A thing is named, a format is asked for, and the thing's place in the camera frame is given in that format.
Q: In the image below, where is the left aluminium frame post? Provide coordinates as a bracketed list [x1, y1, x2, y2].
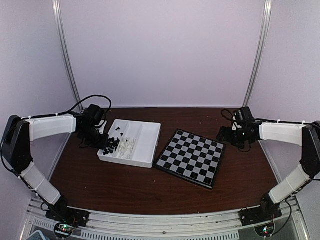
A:
[52, 0, 81, 102]

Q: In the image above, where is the aluminium front rail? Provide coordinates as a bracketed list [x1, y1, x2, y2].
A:
[21, 196, 311, 240]

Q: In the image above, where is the blue plastic basket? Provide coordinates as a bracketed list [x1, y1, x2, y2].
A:
[27, 230, 48, 240]

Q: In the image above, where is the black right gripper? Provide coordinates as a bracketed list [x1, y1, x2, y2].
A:
[216, 126, 251, 149]

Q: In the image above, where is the left round circuit board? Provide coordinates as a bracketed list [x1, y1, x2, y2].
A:
[53, 222, 75, 238]

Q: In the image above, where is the black chess piece pile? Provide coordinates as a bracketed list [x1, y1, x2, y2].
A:
[102, 137, 120, 156]

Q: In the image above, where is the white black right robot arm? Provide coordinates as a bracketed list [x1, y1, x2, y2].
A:
[216, 106, 320, 221]

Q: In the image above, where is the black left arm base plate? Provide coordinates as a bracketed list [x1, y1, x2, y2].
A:
[45, 208, 90, 227]

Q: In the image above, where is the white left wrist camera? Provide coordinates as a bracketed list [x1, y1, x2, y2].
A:
[96, 120, 108, 134]

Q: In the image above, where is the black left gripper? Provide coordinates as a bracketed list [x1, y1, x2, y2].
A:
[80, 126, 109, 150]

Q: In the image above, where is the round circuit board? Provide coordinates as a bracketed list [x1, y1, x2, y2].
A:
[254, 223, 275, 238]
[53, 222, 75, 238]

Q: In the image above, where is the white chess piece pile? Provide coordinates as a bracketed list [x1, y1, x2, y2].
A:
[116, 137, 137, 160]

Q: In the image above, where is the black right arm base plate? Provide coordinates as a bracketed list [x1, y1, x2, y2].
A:
[238, 207, 282, 227]

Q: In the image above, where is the aluminium frame post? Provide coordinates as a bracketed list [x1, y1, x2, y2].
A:
[242, 0, 273, 107]
[52, 0, 81, 102]

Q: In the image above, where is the right aluminium frame post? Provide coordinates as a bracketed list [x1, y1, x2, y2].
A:
[242, 0, 273, 107]

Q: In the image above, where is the right round circuit board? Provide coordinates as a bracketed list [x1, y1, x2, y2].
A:
[254, 223, 275, 238]

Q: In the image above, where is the black silver chessboard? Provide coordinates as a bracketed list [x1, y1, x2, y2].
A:
[153, 129, 226, 190]

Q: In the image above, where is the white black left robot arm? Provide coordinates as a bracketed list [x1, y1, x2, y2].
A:
[0, 104, 108, 222]

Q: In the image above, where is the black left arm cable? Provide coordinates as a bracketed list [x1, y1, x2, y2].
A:
[57, 94, 113, 121]

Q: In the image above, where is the white compartment tray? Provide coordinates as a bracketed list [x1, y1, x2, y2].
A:
[97, 119, 161, 168]

